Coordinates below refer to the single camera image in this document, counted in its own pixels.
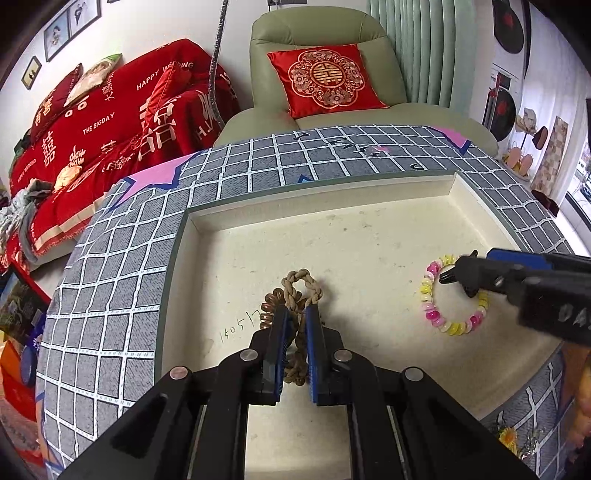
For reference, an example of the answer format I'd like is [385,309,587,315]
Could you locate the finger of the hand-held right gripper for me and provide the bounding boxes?
[438,250,532,305]
[487,248,591,274]

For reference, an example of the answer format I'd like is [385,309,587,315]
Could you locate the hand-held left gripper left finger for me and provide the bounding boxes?
[58,305,298,480]

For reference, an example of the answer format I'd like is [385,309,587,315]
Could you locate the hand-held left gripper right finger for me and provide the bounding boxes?
[302,305,539,480]

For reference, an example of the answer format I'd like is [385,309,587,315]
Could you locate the brown coil bracelet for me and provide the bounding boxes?
[260,287,289,331]

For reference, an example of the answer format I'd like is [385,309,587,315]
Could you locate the pink yellow bead bracelet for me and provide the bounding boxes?
[419,255,489,337]

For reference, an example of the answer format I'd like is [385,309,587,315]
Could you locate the tan braided rope bracelet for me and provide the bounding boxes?
[281,269,324,386]

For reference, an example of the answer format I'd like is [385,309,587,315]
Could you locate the cream lined jewelry tray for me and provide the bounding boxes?
[154,170,578,480]

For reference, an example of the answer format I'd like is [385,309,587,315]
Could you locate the pink round ornaments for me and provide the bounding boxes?
[503,142,533,180]

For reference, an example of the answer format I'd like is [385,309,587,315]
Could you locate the brown patterned box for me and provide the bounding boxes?
[531,115,570,204]

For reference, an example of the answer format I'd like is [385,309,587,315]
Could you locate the lotus flower ornament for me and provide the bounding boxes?
[515,108,539,153]

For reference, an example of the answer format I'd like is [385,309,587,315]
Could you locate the white laundry machine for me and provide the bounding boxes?
[489,0,532,79]
[480,65,525,144]

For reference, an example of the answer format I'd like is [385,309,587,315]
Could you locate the grey checked tablecloth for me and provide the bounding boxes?
[34,124,578,480]

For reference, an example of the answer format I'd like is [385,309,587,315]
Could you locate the green curtain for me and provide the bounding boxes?
[367,0,478,109]

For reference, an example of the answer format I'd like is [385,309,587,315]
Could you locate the blue box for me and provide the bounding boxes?
[21,314,47,385]

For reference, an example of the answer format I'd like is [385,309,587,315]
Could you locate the red embroidered cushion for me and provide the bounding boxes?
[267,44,389,120]

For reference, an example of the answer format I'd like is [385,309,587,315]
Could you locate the dark picture box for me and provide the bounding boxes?
[0,277,49,342]

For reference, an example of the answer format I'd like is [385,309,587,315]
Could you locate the orange gift bag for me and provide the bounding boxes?
[0,339,38,421]

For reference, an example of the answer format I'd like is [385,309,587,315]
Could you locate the red covered sofa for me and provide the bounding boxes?
[0,38,241,273]

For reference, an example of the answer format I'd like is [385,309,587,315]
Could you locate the red fringed pillow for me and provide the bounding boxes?
[145,65,192,134]

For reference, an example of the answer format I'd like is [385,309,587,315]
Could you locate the metal floor lamp pole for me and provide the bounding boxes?
[207,0,232,130]

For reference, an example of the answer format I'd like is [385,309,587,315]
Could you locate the green armchair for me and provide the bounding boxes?
[213,8,499,160]

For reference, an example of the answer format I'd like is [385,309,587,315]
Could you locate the grey cloth pile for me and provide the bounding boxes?
[0,179,54,245]

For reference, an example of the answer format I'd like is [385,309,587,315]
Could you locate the white green printed pillow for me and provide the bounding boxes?
[65,53,123,107]

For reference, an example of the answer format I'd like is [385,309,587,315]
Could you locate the small black picture frame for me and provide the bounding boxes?
[21,56,42,88]

